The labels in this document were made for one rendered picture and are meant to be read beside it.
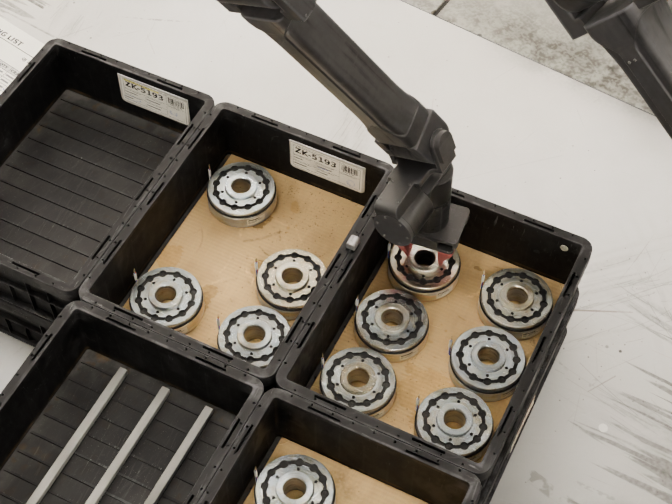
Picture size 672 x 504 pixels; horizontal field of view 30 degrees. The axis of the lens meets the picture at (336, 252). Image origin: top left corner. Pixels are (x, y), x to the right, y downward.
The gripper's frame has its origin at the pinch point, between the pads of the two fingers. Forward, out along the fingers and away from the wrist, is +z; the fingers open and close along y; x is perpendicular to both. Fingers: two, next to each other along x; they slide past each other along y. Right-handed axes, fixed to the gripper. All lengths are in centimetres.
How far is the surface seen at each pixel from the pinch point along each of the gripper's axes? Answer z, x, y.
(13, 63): 16, 25, -85
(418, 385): 3.9, -18.5, 5.3
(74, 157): 3, 1, -58
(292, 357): -6.5, -25.8, -9.9
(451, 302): 4.2, -3.9, 5.4
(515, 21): 89, 140, -17
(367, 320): 0.7, -12.9, -4.2
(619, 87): 90, 126, 14
